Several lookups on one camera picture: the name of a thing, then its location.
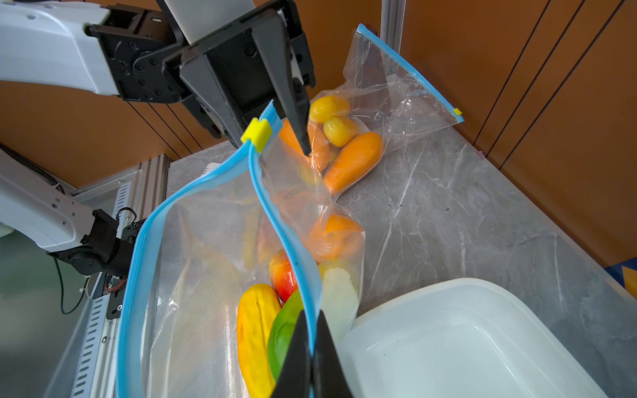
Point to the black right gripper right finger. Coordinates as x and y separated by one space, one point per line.
328 379

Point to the green yellow mango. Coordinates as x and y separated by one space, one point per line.
281 333

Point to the clear zip-top bag blue zipper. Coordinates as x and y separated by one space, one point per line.
387 95

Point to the red apple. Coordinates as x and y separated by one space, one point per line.
282 276

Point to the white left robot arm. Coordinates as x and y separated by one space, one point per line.
119 50

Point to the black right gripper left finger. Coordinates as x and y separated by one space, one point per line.
295 379

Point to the spare clear zip-top bag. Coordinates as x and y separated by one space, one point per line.
203 248

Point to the aluminium front rail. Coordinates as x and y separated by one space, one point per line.
129 196

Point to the white fruit bowl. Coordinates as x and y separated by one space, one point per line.
460 338

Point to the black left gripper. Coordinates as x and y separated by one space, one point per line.
238 58

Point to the yellow orange mango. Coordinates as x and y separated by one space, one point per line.
325 107
256 313

